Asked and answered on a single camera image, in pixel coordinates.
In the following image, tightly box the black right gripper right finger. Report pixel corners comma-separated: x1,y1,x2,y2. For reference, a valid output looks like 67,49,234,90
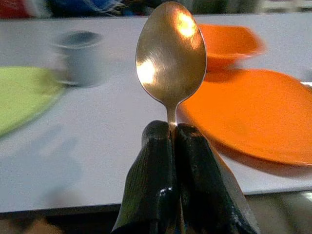
173,123,261,234

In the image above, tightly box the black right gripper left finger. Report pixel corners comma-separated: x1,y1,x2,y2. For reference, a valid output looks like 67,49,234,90
111,120,180,234

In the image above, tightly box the silver metal spoon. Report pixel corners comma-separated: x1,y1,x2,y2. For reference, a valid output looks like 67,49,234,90
135,0,208,134

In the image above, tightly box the orange plate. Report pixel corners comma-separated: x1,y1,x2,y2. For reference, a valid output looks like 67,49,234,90
177,69,312,168

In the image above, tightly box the grey cup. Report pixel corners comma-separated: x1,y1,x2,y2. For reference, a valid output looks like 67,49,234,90
52,31,108,88

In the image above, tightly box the orange bowl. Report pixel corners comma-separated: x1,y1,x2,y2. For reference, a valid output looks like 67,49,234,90
197,23,267,72

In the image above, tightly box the green plate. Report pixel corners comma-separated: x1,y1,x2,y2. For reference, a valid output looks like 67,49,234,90
0,66,66,138

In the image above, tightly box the red box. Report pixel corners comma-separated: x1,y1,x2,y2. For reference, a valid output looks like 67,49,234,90
0,0,34,18

